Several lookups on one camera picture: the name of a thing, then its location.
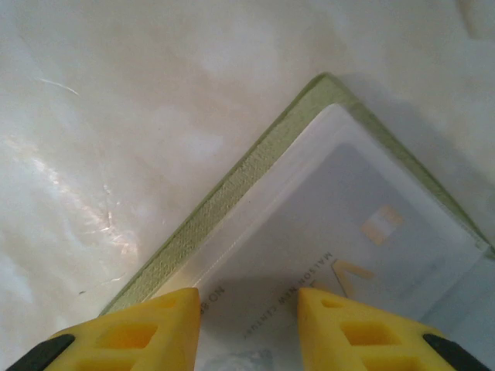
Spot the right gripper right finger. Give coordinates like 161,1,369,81
296,288,494,371

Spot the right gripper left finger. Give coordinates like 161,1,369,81
5,288,202,371

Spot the white credit card gold chip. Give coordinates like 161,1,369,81
196,141,486,371

